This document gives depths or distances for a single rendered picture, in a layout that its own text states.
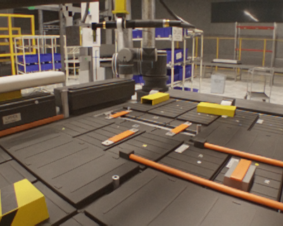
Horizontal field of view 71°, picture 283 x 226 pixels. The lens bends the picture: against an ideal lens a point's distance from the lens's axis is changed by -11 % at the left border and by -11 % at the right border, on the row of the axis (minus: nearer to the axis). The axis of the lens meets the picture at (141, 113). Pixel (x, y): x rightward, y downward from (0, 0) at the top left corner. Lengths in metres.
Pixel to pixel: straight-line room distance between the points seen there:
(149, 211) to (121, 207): 0.05
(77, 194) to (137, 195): 0.11
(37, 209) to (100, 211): 0.10
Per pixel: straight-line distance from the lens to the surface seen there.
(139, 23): 1.24
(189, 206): 0.40
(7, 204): 0.38
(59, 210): 0.42
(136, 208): 0.39
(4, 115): 0.84
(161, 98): 1.13
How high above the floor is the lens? 1.26
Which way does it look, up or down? 16 degrees down
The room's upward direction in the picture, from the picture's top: straight up
